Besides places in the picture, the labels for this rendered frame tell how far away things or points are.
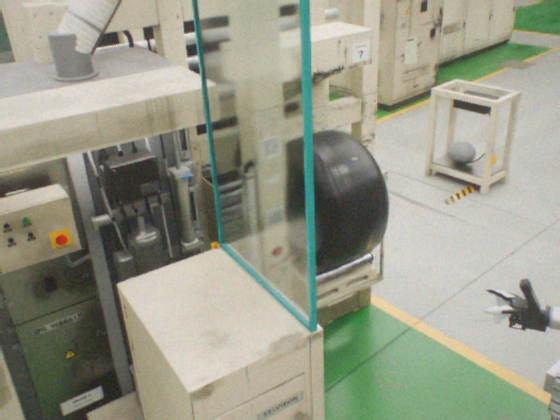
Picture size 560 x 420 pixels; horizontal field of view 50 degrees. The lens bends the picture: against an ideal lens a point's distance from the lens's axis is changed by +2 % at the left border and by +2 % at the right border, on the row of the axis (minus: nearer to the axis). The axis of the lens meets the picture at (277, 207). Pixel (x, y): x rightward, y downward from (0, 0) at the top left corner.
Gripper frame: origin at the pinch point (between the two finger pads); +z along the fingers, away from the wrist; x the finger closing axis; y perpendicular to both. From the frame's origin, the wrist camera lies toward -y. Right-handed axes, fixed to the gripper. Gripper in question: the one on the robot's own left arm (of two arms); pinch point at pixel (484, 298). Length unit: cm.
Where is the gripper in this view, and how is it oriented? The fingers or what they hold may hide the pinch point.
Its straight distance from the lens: 215.5
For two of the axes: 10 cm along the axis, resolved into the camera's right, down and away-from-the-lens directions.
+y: 0.0, 9.3, 3.6
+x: 3.9, -3.3, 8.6
